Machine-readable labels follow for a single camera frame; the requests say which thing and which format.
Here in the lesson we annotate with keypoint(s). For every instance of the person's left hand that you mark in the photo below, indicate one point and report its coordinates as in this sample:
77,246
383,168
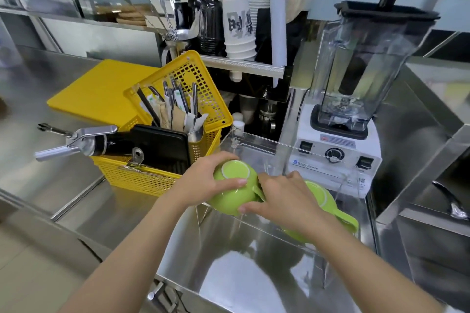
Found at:
198,180

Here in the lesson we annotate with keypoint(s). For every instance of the person's right hand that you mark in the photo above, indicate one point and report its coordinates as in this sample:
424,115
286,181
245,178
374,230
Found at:
290,202

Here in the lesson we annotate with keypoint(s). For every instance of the person's right thumb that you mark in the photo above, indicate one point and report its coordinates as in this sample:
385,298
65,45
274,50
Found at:
253,208

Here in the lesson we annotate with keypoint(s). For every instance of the person's left thumb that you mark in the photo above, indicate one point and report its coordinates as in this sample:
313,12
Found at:
231,183

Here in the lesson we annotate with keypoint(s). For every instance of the green ceramic cup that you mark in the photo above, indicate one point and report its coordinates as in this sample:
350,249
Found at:
235,199
330,201

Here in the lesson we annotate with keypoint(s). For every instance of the person's right forearm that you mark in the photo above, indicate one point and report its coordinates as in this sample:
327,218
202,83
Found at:
367,268

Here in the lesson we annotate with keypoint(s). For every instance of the person's left forearm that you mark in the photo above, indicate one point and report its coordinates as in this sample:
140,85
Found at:
132,257

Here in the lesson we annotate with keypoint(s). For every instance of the clear acrylic cup rack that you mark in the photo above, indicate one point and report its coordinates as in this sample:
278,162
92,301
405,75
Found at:
264,155

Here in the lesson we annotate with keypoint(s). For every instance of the small white bottle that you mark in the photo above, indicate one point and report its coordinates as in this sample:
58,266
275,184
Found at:
238,125

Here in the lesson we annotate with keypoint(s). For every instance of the steel utensil holder cup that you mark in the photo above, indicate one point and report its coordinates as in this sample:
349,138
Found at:
195,136

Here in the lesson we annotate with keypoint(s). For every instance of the steel portafilter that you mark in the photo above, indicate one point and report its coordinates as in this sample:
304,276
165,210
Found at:
267,114

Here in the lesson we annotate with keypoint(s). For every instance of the black plastic tray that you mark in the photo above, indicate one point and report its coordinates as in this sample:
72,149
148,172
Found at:
161,147

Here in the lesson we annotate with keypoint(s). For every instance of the brown paper packets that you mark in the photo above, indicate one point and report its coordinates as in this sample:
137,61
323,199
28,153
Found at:
176,118

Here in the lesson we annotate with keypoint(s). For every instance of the white blender base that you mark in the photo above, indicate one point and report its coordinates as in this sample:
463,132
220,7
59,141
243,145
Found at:
330,162

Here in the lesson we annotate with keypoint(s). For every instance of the small steel clip tool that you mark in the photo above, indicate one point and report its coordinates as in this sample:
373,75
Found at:
137,157

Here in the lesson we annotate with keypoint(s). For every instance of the bundle of steel cutlery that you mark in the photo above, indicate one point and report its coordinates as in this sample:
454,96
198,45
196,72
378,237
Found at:
178,98

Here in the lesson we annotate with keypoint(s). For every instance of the yellow plastic basket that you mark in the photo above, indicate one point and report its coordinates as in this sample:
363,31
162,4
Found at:
191,78

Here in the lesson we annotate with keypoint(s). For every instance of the black cream whipper steel head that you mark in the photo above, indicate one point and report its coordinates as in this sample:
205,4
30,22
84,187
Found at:
91,142

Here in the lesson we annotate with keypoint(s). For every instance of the steel pitcher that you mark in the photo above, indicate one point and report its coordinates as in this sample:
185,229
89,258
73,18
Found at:
176,48

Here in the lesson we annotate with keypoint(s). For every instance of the black ribbed utensil container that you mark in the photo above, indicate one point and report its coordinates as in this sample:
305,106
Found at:
212,28

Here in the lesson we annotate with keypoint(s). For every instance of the stack of printed paper cups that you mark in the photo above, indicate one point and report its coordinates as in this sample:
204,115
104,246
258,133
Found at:
238,26

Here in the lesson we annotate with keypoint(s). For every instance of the yellow cutting board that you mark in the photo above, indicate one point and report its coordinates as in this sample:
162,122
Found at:
99,92

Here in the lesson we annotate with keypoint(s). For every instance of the white plastic cup sleeve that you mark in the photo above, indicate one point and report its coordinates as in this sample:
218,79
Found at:
278,12

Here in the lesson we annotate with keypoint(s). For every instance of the clear blender jar black lid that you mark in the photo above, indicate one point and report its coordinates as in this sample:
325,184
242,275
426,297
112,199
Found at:
367,67

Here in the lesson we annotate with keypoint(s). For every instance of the steel forks and spoons bunch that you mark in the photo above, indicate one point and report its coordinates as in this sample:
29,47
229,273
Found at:
163,8

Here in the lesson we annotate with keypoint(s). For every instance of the steel faucet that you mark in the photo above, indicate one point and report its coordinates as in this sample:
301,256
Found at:
451,201

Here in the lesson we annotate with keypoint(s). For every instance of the stack of wooden coasters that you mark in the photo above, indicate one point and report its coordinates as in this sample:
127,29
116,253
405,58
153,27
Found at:
125,14

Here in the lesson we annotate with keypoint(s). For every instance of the steel wall shelf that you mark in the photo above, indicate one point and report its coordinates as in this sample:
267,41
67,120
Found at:
238,64

